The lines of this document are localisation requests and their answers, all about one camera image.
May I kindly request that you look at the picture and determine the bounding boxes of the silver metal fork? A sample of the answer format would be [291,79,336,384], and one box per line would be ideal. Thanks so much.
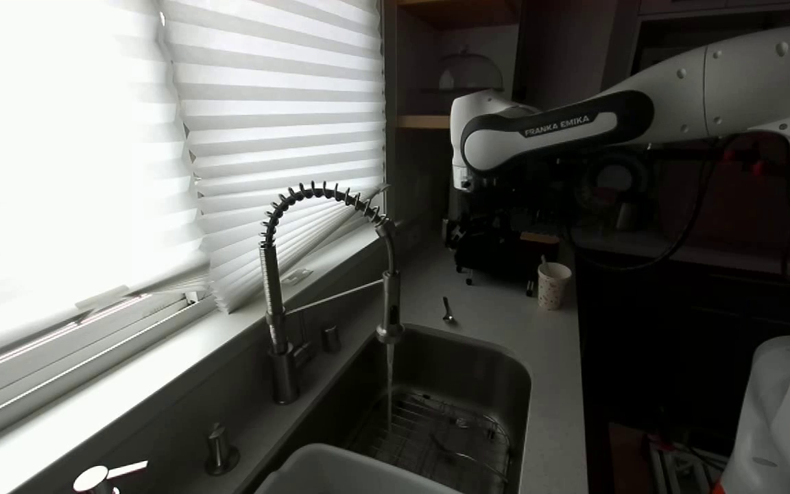
[432,436,484,471]

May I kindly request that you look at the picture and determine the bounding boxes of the chrome spring kitchen faucet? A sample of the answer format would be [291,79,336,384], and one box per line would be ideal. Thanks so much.
[259,178,406,407]

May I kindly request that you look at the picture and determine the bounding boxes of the white plastic wash basin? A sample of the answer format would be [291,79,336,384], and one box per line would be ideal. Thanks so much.
[255,443,461,494]

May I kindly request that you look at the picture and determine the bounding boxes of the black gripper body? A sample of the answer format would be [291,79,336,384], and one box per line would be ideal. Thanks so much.
[444,187,543,269]

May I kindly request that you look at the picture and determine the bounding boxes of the metal wire sink grid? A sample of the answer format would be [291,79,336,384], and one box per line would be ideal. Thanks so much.
[350,383,517,494]

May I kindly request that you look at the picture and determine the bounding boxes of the stainless steel sink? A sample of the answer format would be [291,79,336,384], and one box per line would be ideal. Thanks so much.
[255,324,535,494]

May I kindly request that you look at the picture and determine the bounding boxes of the white object on counter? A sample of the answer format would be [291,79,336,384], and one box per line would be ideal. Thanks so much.
[72,460,153,494]

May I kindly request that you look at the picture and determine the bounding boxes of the wire dome cover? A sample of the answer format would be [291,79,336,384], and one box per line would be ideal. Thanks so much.
[433,47,509,95]

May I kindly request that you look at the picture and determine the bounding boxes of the white pleated window blind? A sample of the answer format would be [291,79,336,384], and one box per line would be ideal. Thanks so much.
[0,0,211,368]
[158,0,389,317]

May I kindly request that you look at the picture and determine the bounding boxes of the white cup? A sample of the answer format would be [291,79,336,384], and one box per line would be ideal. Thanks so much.
[535,259,577,314]

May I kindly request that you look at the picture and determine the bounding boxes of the wooden wall shelf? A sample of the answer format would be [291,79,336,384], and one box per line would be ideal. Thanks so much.
[393,111,454,132]

